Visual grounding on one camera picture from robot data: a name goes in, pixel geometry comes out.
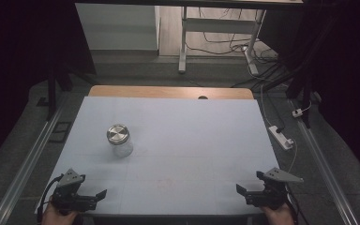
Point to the wooden table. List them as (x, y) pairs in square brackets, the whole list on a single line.
[(168, 92)]

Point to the light blue table mat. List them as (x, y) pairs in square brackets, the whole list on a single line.
[(175, 146)]

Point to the person's left hand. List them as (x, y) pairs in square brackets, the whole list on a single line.
[(55, 216)]

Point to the black rectangular floor bracket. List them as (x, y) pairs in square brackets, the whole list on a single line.
[(61, 132)]

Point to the silver metal jar lid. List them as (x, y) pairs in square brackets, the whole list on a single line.
[(117, 133)]

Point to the white desk frame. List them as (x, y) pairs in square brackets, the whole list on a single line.
[(218, 25)]

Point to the person's right hand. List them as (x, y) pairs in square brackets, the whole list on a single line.
[(278, 216)]

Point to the metal floor rail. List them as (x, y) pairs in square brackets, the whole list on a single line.
[(25, 168), (325, 168)]

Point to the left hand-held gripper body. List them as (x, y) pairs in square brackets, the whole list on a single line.
[(69, 187)]

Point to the small white adapter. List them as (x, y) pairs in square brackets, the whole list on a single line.
[(297, 112)]

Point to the white power strip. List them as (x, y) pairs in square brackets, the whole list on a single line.
[(280, 137)]

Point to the black metal stand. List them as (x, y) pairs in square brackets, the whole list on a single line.
[(303, 90), (52, 90)]

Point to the clear glass jar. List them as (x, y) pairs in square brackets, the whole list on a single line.
[(122, 148)]

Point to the dark curtain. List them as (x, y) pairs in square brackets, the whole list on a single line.
[(18, 62), (347, 78)]

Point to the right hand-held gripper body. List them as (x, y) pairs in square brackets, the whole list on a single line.
[(275, 185)]

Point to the white cabinet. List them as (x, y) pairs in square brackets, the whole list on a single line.
[(118, 26)]

